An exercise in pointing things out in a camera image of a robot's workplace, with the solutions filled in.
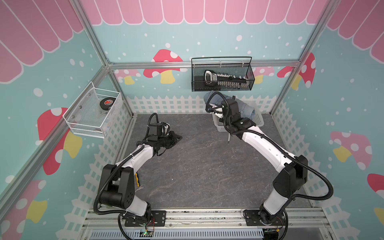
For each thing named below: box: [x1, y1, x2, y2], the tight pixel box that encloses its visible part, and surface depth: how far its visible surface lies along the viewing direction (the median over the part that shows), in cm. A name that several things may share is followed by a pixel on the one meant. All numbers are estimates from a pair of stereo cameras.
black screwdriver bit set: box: [204, 70, 250, 89], surface depth 91 cm
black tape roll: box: [99, 97, 117, 111], surface depth 81 cm
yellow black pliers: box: [134, 172, 140, 187], surface depth 88 cm
